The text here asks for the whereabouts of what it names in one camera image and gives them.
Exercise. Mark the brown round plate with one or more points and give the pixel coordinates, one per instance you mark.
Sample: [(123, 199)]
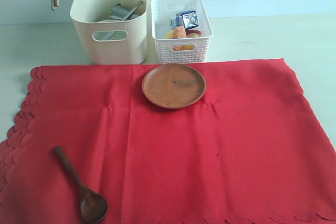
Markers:
[(173, 86)]

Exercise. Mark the yellow cheese wedge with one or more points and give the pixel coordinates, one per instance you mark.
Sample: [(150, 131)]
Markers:
[(188, 47)]

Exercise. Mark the yellow lemon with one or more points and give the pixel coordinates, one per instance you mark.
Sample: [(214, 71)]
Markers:
[(169, 34)]

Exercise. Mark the fried chicken nugget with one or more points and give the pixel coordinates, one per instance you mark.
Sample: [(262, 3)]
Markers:
[(179, 32)]

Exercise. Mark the red sausage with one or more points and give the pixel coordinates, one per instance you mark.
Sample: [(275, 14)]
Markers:
[(193, 31)]

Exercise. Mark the blue white milk carton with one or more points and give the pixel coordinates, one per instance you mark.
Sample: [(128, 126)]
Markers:
[(188, 19)]

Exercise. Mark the red scalloped tablecloth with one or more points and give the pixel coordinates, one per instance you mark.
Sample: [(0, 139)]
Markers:
[(249, 151)]

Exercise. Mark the stainless steel cup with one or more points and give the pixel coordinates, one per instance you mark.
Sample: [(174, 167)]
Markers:
[(118, 12)]

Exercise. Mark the dark wooden spoon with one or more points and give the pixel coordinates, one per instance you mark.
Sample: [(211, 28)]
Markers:
[(92, 205)]

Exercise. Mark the metal butter knife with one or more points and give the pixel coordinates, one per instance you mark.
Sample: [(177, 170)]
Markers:
[(130, 15)]

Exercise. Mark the white perforated plastic basket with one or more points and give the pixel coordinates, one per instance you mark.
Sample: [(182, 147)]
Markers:
[(165, 10)]

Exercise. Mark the cream plastic storage bin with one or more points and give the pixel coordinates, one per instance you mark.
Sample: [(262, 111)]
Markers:
[(87, 17)]

